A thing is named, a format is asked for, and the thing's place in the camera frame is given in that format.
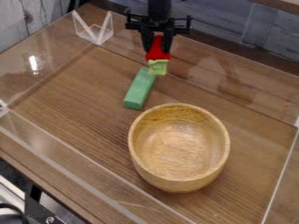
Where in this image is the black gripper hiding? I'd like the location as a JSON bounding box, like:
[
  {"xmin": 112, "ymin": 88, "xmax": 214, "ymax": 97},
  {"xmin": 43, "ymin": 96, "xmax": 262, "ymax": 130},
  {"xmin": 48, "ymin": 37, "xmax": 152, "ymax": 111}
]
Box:
[{"xmin": 125, "ymin": 13, "xmax": 192, "ymax": 53}]

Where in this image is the red plush fruit green stem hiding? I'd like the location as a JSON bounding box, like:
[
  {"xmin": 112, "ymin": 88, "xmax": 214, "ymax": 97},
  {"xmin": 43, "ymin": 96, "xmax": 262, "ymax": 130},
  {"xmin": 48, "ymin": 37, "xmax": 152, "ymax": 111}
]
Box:
[{"xmin": 145, "ymin": 35, "xmax": 171, "ymax": 75}]

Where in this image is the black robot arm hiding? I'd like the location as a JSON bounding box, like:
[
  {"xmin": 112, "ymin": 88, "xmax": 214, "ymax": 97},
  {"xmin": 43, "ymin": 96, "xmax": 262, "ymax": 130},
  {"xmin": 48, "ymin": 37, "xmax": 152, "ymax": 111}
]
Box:
[{"xmin": 125, "ymin": 0, "xmax": 192, "ymax": 53}]

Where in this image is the green rectangular block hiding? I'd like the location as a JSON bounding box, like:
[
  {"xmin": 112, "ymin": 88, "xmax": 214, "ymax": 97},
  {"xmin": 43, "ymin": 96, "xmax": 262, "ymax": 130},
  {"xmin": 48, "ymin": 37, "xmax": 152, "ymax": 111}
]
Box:
[{"xmin": 124, "ymin": 67, "xmax": 156, "ymax": 109}]

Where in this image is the wooden bowl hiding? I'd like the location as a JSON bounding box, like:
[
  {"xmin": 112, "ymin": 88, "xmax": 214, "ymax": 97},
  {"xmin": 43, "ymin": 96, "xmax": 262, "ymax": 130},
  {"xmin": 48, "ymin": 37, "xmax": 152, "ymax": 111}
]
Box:
[{"xmin": 127, "ymin": 103, "xmax": 231, "ymax": 193}]

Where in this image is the clear acrylic corner bracket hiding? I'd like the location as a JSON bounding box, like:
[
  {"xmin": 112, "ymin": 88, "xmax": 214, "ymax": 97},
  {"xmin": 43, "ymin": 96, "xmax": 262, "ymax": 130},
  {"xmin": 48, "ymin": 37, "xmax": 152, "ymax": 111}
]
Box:
[{"xmin": 71, "ymin": 11, "xmax": 113, "ymax": 46}]

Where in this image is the clear acrylic front wall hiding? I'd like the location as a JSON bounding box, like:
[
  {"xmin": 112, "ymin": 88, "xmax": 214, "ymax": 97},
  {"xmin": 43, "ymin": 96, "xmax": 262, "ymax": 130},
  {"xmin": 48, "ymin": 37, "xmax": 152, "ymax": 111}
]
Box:
[{"xmin": 0, "ymin": 108, "xmax": 195, "ymax": 224}]

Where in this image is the black table leg frame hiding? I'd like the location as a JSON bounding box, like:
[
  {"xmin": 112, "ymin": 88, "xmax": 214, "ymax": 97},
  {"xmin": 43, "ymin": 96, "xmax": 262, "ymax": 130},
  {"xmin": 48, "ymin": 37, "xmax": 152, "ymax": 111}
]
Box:
[{"xmin": 0, "ymin": 183, "xmax": 68, "ymax": 224}]

